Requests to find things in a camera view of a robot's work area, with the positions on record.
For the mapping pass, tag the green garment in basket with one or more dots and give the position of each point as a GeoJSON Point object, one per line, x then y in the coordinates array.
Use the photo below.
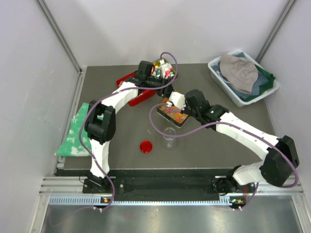
{"type": "Point", "coordinates": [265, 87]}

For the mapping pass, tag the white plastic basket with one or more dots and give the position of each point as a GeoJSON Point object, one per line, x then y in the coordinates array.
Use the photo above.
{"type": "Point", "coordinates": [223, 83]}

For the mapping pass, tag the red tin with lollipops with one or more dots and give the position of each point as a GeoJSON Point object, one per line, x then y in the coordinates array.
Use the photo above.
{"type": "Point", "coordinates": [144, 95]}

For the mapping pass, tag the beige bucket hat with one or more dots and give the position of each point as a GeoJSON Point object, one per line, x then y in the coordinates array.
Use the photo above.
{"type": "Point", "coordinates": [240, 72]}

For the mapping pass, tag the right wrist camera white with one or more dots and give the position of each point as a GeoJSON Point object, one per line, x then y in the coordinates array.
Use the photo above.
{"type": "Point", "coordinates": [178, 100]}

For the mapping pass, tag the golden tin with star candies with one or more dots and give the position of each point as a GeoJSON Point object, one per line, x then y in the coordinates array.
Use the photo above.
{"type": "Point", "coordinates": [172, 114]}

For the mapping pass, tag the red jar lid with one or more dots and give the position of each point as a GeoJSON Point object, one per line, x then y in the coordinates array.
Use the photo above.
{"type": "Point", "coordinates": [146, 146]}

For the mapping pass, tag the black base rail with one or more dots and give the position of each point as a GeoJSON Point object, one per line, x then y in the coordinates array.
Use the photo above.
{"type": "Point", "coordinates": [175, 184]}

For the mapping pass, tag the tin with colourful cube candies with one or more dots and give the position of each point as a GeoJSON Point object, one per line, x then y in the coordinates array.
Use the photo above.
{"type": "Point", "coordinates": [156, 72]}

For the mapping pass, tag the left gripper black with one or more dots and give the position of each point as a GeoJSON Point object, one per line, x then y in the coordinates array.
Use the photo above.
{"type": "Point", "coordinates": [164, 91]}

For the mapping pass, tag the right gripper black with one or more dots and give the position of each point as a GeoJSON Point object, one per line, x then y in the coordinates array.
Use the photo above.
{"type": "Point", "coordinates": [185, 111]}

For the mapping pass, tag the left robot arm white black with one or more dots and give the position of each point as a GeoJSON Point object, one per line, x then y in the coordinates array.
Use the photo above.
{"type": "Point", "coordinates": [100, 123]}

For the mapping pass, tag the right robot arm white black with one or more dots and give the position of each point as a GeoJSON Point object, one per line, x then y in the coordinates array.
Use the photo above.
{"type": "Point", "coordinates": [278, 156]}

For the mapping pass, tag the green white cloth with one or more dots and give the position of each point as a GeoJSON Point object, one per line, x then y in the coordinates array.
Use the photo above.
{"type": "Point", "coordinates": [71, 146]}

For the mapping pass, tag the blue-grey garment in basket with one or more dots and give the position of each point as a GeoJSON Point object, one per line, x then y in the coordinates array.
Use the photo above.
{"type": "Point", "coordinates": [262, 80]}

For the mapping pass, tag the clear plastic jar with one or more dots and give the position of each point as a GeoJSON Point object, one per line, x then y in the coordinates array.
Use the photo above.
{"type": "Point", "coordinates": [170, 141]}

